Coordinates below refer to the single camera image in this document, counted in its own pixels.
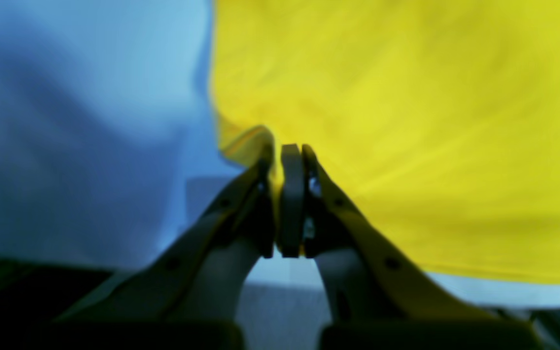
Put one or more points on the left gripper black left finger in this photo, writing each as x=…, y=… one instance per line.
x=187, y=299

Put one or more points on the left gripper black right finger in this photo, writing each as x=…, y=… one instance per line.
x=379, y=299

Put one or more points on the orange t-shirt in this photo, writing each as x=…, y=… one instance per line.
x=439, y=118

